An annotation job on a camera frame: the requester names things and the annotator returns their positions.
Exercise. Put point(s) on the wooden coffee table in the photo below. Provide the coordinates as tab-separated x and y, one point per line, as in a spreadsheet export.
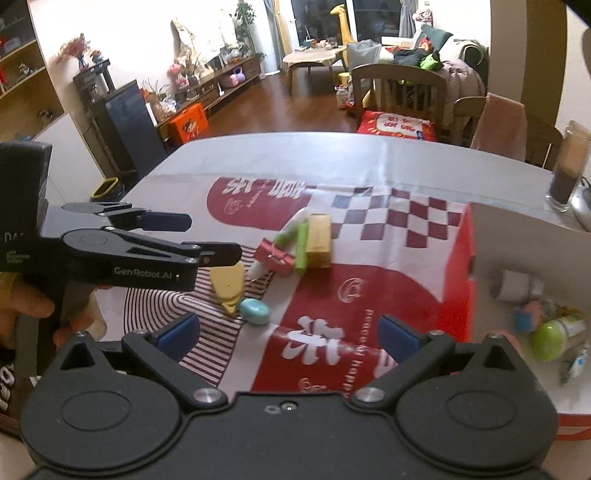
311	58

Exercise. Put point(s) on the red printed seat cushion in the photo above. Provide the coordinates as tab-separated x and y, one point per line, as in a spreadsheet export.
397	126

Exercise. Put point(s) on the red cardboard box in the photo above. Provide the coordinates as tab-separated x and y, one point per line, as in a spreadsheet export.
560	256

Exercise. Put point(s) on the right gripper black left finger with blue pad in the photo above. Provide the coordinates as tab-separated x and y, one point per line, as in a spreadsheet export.
157	355

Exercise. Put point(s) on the teal oval eraser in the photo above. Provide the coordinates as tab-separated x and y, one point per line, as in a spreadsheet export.
254	311

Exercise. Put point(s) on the white grey cylinder roll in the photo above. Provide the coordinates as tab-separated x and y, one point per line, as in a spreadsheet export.
517	287

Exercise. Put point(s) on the wooden tv cabinet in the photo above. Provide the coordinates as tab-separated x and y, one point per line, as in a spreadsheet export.
209	93

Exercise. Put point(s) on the green potted plant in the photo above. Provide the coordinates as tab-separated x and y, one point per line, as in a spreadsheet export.
244	21

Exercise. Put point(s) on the orange gift box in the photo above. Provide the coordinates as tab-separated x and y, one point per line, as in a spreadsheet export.
188	124

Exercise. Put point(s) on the black speaker cabinet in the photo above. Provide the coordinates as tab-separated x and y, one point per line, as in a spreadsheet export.
121	120

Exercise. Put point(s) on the pink face doll figure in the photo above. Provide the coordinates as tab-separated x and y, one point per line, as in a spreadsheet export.
528	317

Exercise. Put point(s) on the green capped plastic bottle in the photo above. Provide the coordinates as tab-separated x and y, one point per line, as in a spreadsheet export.
555	337

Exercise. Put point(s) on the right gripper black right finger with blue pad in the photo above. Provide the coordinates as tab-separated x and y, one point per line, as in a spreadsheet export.
419	356

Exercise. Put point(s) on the pink towel on chair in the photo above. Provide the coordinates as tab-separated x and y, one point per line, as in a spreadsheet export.
502	128

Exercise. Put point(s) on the green white marker pen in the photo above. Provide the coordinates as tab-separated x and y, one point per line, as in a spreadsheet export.
284	239

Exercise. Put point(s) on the yellow rectangular box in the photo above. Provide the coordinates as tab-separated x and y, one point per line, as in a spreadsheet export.
319	242

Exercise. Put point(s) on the pink bag on cabinet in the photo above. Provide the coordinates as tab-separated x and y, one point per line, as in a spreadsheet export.
232	79

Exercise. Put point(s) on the white desk lamp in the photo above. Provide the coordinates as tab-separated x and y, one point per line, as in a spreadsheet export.
581	203

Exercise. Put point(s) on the pink red binder clip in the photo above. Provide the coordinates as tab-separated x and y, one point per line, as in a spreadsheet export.
274	258

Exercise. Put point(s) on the green stick marker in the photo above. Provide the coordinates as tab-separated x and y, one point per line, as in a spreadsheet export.
300	257

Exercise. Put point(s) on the yellow giraffe toy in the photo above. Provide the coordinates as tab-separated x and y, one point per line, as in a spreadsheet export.
346	34

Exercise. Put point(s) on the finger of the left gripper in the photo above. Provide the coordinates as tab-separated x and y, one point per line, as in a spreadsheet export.
219	254
162	221

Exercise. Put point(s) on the sofa with clothes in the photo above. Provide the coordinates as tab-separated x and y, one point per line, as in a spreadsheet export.
462	62

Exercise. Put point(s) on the red orange charm keychain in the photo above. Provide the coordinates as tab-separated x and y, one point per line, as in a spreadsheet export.
573	363

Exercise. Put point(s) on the person's left hand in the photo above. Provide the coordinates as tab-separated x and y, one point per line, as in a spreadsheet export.
17	298

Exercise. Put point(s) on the glass jar dark contents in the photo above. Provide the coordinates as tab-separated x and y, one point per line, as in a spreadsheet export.
571	162

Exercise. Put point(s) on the red white patterned mat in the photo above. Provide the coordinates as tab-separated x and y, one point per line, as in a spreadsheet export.
393	252

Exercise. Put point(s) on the wooden dining chair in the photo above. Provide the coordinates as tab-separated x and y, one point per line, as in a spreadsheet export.
399	89

